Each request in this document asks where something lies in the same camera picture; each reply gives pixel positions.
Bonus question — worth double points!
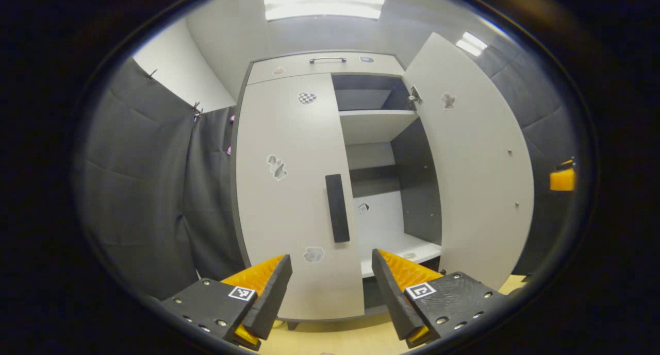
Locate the small ceiling light panel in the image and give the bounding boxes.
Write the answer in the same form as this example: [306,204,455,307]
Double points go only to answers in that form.
[456,31,488,57]

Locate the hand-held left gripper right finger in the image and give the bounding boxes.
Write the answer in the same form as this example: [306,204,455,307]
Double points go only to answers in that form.
[371,248,508,349]

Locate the large ceiling light panel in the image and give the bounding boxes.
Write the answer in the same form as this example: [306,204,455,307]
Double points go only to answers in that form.
[264,0,386,22]

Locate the black backdrop cloth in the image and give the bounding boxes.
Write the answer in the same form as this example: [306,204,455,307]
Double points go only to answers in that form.
[82,41,577,300]

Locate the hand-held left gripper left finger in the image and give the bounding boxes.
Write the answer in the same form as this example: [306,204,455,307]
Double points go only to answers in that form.
[159,253,293,351]

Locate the grey double-door shoe cabinet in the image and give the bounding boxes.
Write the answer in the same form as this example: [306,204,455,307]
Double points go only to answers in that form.
[230,51,444,331]

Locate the grey cabinet door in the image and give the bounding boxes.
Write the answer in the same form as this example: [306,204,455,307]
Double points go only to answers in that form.
[236,73,365,320]
[403,33,535,291]

